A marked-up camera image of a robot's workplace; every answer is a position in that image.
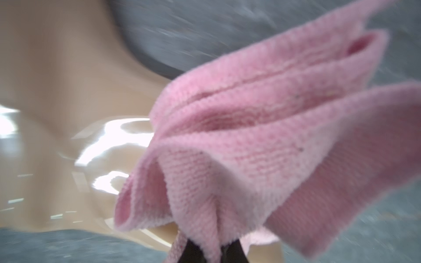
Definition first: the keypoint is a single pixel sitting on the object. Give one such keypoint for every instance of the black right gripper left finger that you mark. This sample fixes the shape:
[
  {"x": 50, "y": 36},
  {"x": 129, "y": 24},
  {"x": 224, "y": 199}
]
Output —
[{"x": 192, "y": 254}]

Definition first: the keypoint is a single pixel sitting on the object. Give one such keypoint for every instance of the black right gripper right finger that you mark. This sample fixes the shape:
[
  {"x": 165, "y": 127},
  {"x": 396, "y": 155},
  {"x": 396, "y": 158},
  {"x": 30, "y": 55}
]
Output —
[{"x": 233, "y": 253}]

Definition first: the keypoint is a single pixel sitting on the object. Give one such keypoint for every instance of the tan rubber boot orange sole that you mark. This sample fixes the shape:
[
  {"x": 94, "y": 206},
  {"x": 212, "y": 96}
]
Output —
[{"x": 78, "y": 81}]

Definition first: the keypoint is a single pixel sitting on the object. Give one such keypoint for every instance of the pink cloth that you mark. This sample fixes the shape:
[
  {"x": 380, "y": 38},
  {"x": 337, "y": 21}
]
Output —
[{"x": 281, "y": 140}]

